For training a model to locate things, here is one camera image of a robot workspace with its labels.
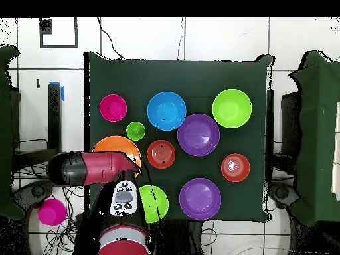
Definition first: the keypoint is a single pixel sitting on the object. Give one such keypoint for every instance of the large orange plastic bowl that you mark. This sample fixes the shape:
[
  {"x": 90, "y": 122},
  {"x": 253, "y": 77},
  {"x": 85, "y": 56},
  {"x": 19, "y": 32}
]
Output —
[{"x": 117, "y": 144}]

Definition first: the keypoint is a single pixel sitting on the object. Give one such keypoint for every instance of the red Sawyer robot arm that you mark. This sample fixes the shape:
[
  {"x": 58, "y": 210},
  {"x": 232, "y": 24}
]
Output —
[{"x": 101, "y": 167}]

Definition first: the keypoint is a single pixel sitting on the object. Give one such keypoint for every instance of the orange-red plastic bowl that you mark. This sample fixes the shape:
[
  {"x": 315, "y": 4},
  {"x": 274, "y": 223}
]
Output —
[
  {"x": 235, "y": 175},
  {"x": 155, "y": 155}
]

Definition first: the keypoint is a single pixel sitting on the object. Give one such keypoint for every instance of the purple plastic bowl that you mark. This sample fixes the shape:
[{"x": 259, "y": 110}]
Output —
[
  {"x": 198, "y": 135},
  {"x": 200, "y": 199}
]

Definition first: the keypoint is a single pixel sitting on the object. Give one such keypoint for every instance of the blue plastic bowl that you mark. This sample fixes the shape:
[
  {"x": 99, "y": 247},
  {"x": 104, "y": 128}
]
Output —
[{"x": 166, "y": 106}]

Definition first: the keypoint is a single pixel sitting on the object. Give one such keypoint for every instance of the green plastic cup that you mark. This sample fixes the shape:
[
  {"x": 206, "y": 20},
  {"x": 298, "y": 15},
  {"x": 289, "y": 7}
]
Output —
[{"x": 135, "y": 131}]

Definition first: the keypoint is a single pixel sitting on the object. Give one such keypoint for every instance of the green plastic bowl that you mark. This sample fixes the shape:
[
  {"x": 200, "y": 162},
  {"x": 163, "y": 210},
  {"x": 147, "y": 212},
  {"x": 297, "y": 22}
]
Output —
[
  {"x": 161, "y": 196},
  {"x": 232, "y": 108}
]

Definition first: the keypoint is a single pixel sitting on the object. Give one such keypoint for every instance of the pink plastic bowl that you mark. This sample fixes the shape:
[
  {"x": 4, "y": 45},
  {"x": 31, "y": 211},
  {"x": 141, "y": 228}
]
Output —
[{"x": 117, "y": 111}]

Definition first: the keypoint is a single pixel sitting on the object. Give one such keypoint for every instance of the dark green tablecloth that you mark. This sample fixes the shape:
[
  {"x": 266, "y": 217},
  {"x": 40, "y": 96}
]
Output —
[{"x": 186, "y": 79}]

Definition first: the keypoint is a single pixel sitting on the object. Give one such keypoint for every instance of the pink plastic cup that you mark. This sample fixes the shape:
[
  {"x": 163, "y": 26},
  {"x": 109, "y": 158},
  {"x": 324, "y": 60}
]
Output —
[{"x": 51, "y": 212}]

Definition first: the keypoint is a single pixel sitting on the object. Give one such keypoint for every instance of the small black floor object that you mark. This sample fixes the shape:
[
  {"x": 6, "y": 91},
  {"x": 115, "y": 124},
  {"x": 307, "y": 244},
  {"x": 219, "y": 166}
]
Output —
[{"x": 38, "y": 83}]

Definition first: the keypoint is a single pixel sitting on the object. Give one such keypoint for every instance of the green cloth side table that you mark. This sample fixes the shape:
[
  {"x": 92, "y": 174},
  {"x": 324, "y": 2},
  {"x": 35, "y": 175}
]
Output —
[
  {"x": 5, "y": 106},
  {"x": 318, "y": 132}
]

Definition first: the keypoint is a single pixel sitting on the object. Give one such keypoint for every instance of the black post with blue tape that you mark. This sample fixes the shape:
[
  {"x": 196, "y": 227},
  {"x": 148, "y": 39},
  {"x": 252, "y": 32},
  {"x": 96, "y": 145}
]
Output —
[{"x": 54, "y": 117}]

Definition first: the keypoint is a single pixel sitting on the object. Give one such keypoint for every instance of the black pedestal foot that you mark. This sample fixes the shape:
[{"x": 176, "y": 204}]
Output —
[
  {"x": 37, "y": 191},
  {"x": 281, "y": 192}
]

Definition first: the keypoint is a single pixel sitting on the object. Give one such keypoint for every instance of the grey square floor frame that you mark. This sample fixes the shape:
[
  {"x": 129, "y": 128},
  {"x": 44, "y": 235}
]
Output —
[{"x": 58, "y": 46}]

